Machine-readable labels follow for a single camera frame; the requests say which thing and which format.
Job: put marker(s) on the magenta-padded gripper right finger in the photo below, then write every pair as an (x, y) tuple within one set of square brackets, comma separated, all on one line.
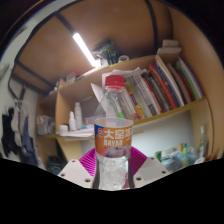
[(137, 163)]

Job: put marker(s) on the tall clear glass bottle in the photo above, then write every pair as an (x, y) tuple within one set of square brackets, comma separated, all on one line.
[(203, 143)]

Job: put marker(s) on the black hanging garment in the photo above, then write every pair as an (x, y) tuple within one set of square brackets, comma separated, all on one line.
[(8, 136)]

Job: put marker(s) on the black bag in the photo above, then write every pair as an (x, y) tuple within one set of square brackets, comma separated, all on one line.
[(56, 165)]

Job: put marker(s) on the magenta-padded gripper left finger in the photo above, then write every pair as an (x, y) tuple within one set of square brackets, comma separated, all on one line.
[(86, 163)]

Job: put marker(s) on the white hanging garment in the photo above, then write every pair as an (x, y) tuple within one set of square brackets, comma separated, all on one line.
[(17, 121)]

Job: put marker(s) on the ceiling tube light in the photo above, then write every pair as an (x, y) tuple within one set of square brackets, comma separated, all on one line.
[(85, 49)]

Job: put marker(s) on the wooden shelf unit with books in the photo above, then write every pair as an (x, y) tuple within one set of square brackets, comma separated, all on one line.
[(76, 88)]

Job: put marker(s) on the blue hanging garment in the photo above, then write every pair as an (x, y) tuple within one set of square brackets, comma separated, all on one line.
[(28, 140)]

